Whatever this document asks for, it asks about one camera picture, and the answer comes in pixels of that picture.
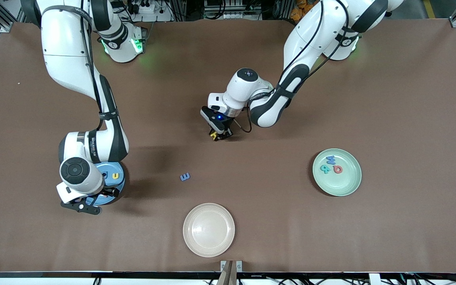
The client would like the cream plate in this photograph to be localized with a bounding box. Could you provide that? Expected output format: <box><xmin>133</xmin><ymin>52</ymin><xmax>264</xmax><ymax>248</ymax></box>
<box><xmin>183</xmin><ymin>203</ymin><xmax>236</xmax><ymax>258</ymax></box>

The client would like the brown paper table cover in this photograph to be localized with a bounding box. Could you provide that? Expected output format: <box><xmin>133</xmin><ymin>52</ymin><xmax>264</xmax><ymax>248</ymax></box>
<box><xmin>0</xmin><ymin>19</ymin><xmax>456</xmax><ymax>274</ymax></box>

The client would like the white power strip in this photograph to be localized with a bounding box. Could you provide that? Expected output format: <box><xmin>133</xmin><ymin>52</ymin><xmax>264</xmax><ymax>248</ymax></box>
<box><xmin>127</xmin><ymin>0</ymin><xmax>161</xmax><ymax>14</ymax></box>

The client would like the orange packet pile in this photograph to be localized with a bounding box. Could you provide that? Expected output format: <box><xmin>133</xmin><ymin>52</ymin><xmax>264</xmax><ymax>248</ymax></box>
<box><xmin>290</xmin><ymin>0</ymin><xmax>315</xmax><ymax>21</ymax></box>

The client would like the green plate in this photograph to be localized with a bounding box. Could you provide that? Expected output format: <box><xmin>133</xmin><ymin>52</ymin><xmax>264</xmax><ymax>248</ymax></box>
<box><xmin>312</xmin><ymin>148</ymin><xmax>362</xmax><ymax>197</ymax></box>

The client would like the blue plate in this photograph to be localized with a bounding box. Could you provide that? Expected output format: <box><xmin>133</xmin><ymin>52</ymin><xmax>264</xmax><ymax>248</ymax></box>
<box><xmin>87</xmin><ymin>160</ymin><xmax>126</xmax><ymax>206</ymax></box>

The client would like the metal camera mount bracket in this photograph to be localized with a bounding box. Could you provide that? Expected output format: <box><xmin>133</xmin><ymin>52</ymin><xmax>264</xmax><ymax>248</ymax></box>
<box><xmin>217</xmin><ymin>260</ymin><xmax>243</xmax><ymax>285</ymax></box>

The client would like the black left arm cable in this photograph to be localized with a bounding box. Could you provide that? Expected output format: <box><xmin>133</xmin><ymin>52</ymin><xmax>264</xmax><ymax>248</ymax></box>
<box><xmin>234</xmin><ymin>0</ymin><xmax>351</xmax><ymax>133</ymax></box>

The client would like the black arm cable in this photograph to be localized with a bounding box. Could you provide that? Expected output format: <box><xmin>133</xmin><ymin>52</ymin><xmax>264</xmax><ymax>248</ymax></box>
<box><xmin>234</xmin><ymin>0</ymin><xmax>351</xmax><ymax>133</ymax></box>
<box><xmin>42</xmin><ymin>4</ymin><xmax>106</xmax><ymax>131</ymax></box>

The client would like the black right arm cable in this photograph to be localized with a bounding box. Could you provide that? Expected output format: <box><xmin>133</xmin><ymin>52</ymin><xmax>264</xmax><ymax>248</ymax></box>
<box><xmin>42</xmin><ymin>4</ymin><xmax>106</xmax><ymax>131</ymax></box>

